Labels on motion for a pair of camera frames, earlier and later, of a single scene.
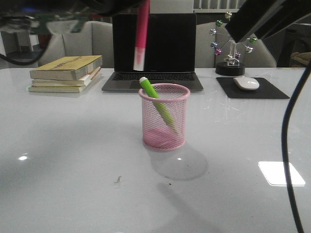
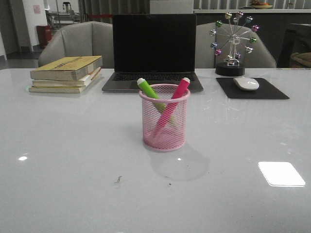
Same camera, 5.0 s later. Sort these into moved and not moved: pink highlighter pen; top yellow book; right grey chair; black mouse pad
Moved: pink highlighter pen
Not moved: black mouse pad; right grey chair; top yellow book
